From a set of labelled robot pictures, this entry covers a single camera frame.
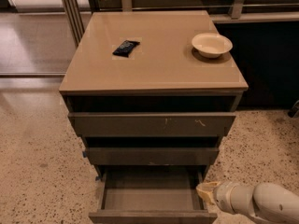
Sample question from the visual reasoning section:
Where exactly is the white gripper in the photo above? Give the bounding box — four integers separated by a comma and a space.
196, 181, 255, 215

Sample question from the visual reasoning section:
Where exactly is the grey bottom drawer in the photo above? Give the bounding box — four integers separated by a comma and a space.
89, 166, 217, 224

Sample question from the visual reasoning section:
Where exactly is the grey drawer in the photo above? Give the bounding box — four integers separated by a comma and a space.
68, 112, 235, 137
85, 147, 219, 165
89, 166, 217, 224

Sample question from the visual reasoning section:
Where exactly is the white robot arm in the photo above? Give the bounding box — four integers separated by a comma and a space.
196, 181, 299, 224

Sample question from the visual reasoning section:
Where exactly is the grey drawer cabinet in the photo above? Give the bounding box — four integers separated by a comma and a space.
59, 11, 248, 179

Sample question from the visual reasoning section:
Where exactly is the grey middle drawer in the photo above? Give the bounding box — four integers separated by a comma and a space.
85, 147, 219, 165

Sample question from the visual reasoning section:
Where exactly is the grey top drawer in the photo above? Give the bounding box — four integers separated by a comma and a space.
68, 112, 235, 137

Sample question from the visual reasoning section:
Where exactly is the white bowl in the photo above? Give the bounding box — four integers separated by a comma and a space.
192, 33, 233, 59

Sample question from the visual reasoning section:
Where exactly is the dark blue snack packet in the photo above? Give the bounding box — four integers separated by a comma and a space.
112, 40, 140, 58

